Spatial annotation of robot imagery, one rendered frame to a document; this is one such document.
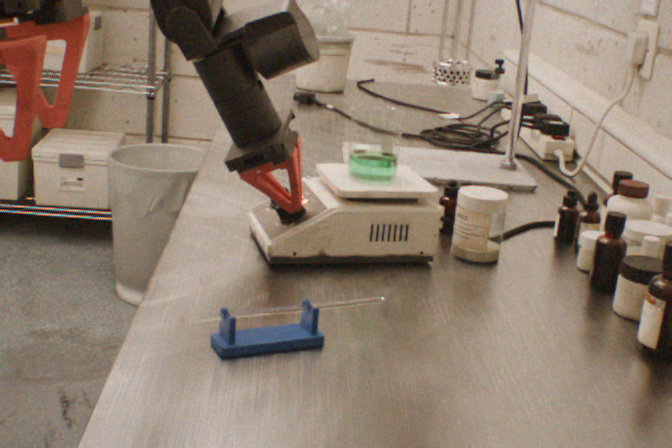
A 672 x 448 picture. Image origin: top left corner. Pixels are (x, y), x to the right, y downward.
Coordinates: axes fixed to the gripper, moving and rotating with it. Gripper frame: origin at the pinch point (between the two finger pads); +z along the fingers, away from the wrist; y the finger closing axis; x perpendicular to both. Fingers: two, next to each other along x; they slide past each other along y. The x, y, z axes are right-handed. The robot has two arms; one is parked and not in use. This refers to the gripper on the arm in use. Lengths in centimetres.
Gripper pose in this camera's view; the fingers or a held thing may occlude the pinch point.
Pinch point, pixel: (293, 203)
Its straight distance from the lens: 110.7
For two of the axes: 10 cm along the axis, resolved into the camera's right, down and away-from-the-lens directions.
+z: 4.0, 8.2, 4.0
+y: 1.0, -4.7, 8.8
